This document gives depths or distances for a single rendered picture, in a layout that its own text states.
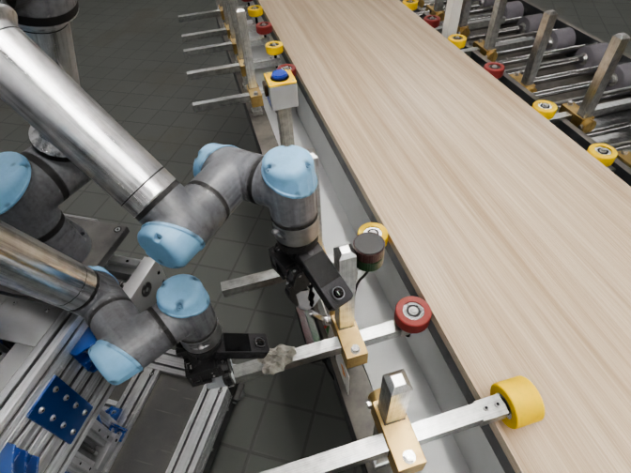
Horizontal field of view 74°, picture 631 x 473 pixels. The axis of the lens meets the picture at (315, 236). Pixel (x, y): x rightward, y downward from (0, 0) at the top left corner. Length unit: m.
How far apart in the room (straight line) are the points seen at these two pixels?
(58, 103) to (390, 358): 0.98
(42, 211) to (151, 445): 0.99
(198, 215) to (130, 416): 1.24
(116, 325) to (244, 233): 1.73
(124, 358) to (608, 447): 0.83
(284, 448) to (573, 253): 1.22
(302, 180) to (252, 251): 1.74
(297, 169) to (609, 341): 0.77
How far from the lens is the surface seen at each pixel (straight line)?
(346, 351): 0.94
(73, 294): 0.74
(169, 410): 1.71
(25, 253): 0.68
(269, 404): 1.85
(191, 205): 0.58
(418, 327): 0.95
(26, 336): 1.10
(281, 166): 0.58
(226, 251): 2.33
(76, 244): 1.01
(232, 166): 0.63
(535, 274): 1.12
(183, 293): 0.69
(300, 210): 0.61
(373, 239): 0.79
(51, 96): 0.59
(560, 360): 1.01
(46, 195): 0.95
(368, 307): 1.30
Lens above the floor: 1.71
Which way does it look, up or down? 47 degrees down
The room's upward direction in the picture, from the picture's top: 4 degrees counter-clockwise
